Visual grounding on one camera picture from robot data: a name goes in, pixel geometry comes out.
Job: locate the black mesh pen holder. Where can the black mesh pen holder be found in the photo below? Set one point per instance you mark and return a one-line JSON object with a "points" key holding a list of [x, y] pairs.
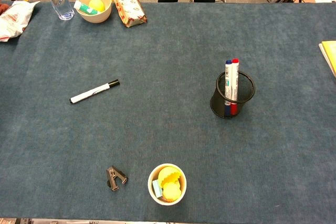
{"points": [[218, 106]]}

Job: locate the blue-capped white marker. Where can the blue-capped white marker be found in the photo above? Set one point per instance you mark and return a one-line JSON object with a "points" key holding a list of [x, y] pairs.
{"points": [[228, 77]]}

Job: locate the red-capped white marker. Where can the red-capped white marker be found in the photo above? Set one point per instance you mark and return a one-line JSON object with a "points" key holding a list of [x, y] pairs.
{"points": [[235, 77]]}

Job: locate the black-capped white marker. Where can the black-capped white marker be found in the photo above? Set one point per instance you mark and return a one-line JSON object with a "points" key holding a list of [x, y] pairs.
{"points": [[89, 93]]}

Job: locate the yellow cracked eggshell toy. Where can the yellow cracked eggshell toy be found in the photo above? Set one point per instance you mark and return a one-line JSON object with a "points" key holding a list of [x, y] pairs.
{"points": [[168, 172]]}

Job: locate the yellow round egg toy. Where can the yellow round egg toy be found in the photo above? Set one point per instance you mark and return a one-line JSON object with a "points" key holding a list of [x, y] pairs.
{"points": [[172, 192]]}

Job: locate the cream wrapped package red print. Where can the cream wrapped package red print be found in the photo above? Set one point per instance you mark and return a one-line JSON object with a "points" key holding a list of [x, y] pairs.
{"points": [[130, 9]]}

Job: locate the black staple remover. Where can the black staple remover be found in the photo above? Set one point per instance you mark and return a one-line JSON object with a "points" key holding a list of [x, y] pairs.
{"points": [[114, 179]]}

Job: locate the cream bowl with yellow toys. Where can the cream bowl with yellow toys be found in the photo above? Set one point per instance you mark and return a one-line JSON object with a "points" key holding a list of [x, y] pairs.
{"points": [[151, 195]]}

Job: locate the beige bowl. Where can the beige bowl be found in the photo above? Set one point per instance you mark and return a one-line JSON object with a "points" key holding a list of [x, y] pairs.
{"points": [[94, 18]]}

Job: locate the yellow ball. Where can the yellow ball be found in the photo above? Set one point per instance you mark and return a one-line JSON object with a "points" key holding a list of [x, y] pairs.
{"points": [[97, 4]]}

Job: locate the green white glue stick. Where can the green white glue stick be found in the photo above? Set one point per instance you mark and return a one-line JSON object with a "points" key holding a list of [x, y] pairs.
{"points": [[85, 9]]}

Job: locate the yellow notebook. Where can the yellow notebook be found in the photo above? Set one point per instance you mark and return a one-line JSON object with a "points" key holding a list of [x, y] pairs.
{"points": [[330, 53]]}

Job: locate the white snack bag red print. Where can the white snack bag red print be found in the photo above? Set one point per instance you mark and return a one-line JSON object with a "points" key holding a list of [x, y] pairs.
{"points": [[13, 22]]}

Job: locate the brown red packet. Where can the brown red packet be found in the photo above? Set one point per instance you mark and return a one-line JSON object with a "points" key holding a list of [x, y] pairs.
{"points": [[3, 8]]}

